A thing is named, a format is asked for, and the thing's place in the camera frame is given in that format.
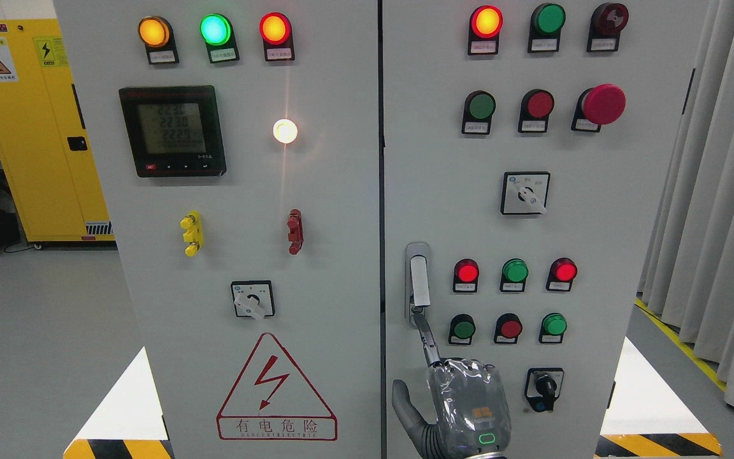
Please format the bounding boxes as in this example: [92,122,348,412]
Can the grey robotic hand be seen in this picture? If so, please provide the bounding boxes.
[391,313,512,458]

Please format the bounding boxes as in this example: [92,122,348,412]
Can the silver door handle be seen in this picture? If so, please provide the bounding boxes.
[405,243,431,328]

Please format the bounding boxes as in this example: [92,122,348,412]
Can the red push button lower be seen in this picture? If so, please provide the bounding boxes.
[493,313,522,345]

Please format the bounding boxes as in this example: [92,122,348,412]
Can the red push button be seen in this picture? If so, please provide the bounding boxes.
[517,88,554,133]
[493,313,522,345]

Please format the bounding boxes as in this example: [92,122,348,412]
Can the green push button lower right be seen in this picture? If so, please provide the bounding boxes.
[538,312,568,345]

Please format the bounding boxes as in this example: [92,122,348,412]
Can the red lit indicator middle left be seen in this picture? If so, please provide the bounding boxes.
[452,259,480,293]

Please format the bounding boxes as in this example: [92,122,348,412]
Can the green indicator middle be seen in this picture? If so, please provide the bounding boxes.
[499,258,529,293]

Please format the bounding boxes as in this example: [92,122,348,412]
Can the red lit indicator middle right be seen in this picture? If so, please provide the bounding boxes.
[545,258,579,291]

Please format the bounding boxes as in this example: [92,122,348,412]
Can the red electric warning sign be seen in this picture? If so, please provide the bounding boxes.
[217,332,338,441]

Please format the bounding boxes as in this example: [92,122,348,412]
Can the grey curtain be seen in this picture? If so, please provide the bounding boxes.
[640,1,734,407]

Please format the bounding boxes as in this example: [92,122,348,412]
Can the grey electrical cabinet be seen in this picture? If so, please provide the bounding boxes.
[52,0,715,459]

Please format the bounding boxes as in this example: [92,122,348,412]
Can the green push button upper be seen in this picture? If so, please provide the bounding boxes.
[461,90,497,135]

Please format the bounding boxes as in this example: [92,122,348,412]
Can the red push button upper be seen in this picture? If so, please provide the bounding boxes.
[517,88,554,133]

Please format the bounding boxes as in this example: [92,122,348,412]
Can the red emergency stop button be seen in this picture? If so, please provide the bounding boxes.
[571,84,626,133]

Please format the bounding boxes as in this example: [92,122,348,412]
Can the white lit indicator light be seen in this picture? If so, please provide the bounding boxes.
[273,117,298,145]

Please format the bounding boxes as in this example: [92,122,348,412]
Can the red lit indicator top right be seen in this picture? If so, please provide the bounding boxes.
[466,4,504,56]

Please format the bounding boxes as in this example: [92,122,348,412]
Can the green indicator top right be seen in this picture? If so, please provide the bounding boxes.
[527,3,567,53]

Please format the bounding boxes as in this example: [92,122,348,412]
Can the digital power meter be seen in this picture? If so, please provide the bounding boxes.
[119,85,226,178]

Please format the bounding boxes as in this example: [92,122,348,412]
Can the dark red buzzer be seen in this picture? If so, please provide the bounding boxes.
[587,2,629,52]

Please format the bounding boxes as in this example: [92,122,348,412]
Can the red lit indicator light left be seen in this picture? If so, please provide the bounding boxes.
[259,11,295,62]

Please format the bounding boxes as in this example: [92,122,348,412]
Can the green lit indicator light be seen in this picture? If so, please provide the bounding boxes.
[200,13,240,64]

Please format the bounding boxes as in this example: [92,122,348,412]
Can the amber indicator light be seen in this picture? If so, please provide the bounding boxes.
[138,17,180,65]

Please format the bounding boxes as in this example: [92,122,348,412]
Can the yellow safety cabinet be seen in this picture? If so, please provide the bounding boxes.
[0,18,114,243]

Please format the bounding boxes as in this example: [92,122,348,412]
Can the black key selector switch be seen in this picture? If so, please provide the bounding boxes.
[524,368,565,412]

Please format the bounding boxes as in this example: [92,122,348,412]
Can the upper right selector switch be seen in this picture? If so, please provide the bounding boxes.
[500,171,551,215]

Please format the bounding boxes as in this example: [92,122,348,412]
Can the left door selector switch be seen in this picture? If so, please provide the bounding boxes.
[231,280,276,320]

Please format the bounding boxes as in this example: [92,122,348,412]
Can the red terminal post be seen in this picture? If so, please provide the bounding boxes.
[287,208,304,255]

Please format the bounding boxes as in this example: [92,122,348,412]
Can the yellow terminal post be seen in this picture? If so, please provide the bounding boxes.
[180,211,205,258]

